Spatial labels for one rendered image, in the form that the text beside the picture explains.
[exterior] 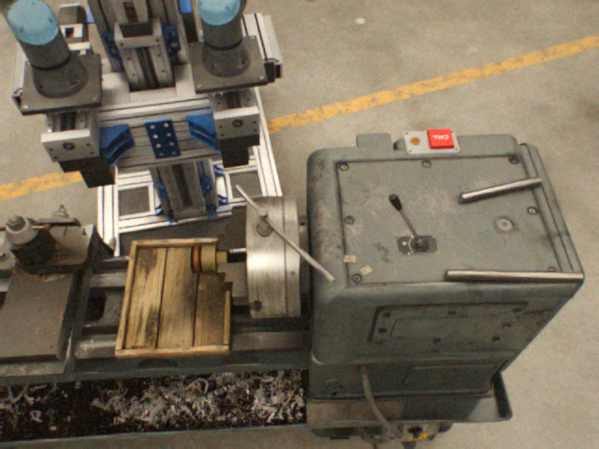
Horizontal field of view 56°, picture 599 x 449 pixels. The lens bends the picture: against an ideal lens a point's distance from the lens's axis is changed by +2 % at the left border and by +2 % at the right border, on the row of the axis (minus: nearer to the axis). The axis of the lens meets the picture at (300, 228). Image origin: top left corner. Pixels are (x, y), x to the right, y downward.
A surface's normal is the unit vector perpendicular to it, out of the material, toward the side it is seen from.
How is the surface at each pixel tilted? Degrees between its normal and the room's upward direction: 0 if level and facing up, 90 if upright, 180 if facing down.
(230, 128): 90
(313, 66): 0
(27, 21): 7
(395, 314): 90
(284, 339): 0
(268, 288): 59
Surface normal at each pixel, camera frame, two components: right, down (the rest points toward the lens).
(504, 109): 0.00, -0.55
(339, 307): 0.04, 0.83
